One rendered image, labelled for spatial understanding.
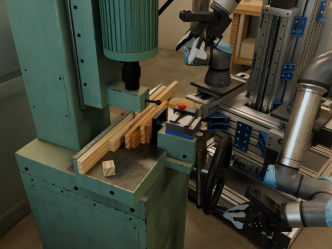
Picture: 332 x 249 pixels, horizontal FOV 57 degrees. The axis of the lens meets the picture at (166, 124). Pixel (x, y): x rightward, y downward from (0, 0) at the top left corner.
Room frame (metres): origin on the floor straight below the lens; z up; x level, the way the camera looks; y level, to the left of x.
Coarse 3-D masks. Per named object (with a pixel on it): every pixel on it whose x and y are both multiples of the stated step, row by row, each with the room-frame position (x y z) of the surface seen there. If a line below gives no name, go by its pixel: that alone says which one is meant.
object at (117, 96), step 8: (112, 88) 0.96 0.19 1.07; (120, 88) 0.96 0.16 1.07; (144, 88) 0.96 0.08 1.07; (112, 96) 0.95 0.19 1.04; (120, 96) 0.94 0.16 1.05; (128, 96) 0.93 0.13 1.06; (136, 96) 0.91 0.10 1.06; (144, 96) 0.93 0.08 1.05; (112, 104) 0.95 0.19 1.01; (120, 104) 0.94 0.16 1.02; (128, 104) 0.93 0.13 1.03; (136, 104) 0.91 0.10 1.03; (144, 104) 0.93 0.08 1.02
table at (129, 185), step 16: (144, 144) 0.87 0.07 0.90; (128, 160) 0.78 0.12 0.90; (144, 160) 0.78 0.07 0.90; (160, 160) 0.79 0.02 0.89; (176, 160) 0.82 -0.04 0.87; (80, 176) 0.71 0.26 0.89; (96, 176) 0.69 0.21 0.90; (112, 176) 0.69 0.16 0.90; (128, 176) 0.70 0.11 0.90; (144, 176) 0.70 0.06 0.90; (96, 192) 0.68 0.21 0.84; (112, 192) 0.65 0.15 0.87; (128, 192) 0.63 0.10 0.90; (144, 192) 0.69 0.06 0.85
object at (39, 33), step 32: (32, 0) 0.97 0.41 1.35; (64, 0) 0.96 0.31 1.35; (32, 32) 0.98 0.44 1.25; (64, 32) 0.95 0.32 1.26; (32, 64) 0.99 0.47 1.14; (64, 64) 0.94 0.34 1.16; (32, 96) 1.01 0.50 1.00; (64, 96) 0.94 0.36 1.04; (64, 128) 0.96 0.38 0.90; (96, 128) 1.04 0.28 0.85
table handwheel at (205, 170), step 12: (228, 144) 0.88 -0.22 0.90; (216, 156) 0.76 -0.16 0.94; (228, 156) 0.93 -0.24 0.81; (204, 168) 0.83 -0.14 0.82; (216, 168) 0.73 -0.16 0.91; (228, 168) 0.92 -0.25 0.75; (216, 180) 0.78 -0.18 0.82; (204, 192) 0.70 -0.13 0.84; (216, 192) 0.85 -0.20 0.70; (204, 204) 0.69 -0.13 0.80; (216, 204) 0.80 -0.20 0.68
